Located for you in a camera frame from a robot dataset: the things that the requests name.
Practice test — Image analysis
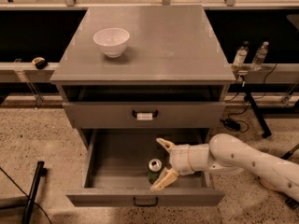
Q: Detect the open grey middle drawer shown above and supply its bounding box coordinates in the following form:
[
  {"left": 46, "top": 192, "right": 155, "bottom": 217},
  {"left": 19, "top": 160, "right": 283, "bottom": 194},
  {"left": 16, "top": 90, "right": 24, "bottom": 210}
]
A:
[{"left": 66, "top": 129, "right": 224, "bottom": 207}]

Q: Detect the closed grey top drawer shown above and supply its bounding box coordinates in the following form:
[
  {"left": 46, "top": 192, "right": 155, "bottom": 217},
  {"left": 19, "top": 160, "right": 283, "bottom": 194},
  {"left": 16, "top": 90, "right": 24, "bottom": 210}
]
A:
[{"left": 64, "top": 102, "right": 224, "bottom": 129}]

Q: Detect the yellow black tape measure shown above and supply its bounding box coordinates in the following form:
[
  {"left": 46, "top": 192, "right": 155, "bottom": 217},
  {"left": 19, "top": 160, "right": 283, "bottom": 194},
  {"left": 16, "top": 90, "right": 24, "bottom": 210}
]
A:
[{"left": 32, "top": 57, "right": 48, "bottom": 69}]

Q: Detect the clear water bottle left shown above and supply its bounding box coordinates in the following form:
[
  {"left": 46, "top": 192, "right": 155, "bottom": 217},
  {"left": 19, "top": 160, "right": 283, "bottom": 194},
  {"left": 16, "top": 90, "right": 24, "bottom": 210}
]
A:
[{"left": 232, "top": 41, "right": 249, "bottom": 70}]

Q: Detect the clear water bottle right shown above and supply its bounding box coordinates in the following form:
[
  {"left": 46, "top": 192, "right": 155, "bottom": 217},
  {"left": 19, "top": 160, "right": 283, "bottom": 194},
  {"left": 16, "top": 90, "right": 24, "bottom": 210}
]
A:
[{"left": 251, "top": 41, "right": 269, "bottom": 71}]

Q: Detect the metal railing frame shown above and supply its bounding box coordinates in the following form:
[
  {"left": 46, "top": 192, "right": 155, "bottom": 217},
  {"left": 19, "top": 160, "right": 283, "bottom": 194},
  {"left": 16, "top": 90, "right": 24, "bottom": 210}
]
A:
[{"left": 1, "top": 0, "right": 299, "bottom": 100}]

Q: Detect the white ceramic bowl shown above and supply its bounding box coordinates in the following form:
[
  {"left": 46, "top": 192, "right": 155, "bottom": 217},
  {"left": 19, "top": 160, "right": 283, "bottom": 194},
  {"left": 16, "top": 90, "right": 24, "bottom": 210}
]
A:
[{"left": 93, "top": 28, "right": 130, "bottom": 58}]

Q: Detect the green soda can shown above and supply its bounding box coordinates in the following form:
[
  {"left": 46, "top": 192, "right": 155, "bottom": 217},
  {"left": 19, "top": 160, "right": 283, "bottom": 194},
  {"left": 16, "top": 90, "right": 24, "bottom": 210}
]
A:
[{"left": 148, "top": 159, "right": 163, "bottom": 184}]

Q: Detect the black tripod leg left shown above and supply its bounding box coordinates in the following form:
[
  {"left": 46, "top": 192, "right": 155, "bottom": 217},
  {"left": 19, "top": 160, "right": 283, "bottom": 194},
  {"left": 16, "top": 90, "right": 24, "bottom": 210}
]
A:
[{"left": 21, "top": 161, "right": 47, "bottom": 224}]

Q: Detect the black power adapter with cable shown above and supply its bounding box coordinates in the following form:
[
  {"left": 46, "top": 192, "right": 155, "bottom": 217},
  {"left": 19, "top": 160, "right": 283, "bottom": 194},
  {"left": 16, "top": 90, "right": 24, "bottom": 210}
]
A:
[{"left": 221, "top": 106, "right": 249, "bottom": 133}]

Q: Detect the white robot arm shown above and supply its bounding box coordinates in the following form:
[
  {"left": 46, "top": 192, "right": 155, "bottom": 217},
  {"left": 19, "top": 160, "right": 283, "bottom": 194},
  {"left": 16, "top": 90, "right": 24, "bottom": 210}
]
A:
[{"left": 150, "top": 133, "right": 299, "bottom": 201}]

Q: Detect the black stand leg right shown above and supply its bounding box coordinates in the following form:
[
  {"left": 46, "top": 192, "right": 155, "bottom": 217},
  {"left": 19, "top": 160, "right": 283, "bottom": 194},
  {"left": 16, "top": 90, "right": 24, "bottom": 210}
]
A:
[{"left": 243, "top": 87, "right": 272, "bottom": 138}]

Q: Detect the clear water bottle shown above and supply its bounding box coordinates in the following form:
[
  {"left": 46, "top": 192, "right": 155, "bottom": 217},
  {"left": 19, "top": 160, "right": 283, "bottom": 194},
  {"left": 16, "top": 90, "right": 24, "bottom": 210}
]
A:
[
  {"left": 232, "top": 41, "right": 249, "bottom": 70},
  {"left": 251, "top": 41, "right": 269, "bottom": 71}
]

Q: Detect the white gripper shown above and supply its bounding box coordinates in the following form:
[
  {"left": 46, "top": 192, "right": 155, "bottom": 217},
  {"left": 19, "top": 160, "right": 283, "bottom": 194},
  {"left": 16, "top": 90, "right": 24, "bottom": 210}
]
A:
[{"left": 150, "top": 138, "right": 214, "bottom": 191}]

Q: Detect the grey drawer cabinet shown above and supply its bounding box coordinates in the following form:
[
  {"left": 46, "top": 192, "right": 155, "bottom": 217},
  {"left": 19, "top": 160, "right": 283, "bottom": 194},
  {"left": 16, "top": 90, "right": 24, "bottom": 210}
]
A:
[{"left": 51, "top": 6, "right": 235, "bottom": 144}]

